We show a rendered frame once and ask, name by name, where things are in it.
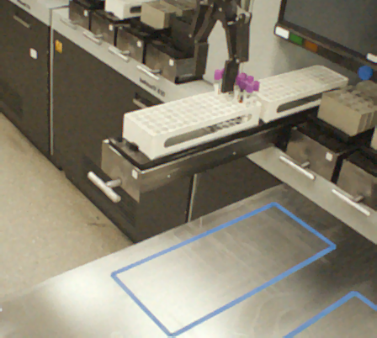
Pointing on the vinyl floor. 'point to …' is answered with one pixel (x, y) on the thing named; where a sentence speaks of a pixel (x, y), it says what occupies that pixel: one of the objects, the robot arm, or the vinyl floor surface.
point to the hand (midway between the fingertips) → (214, 71)
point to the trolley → (216, 281)
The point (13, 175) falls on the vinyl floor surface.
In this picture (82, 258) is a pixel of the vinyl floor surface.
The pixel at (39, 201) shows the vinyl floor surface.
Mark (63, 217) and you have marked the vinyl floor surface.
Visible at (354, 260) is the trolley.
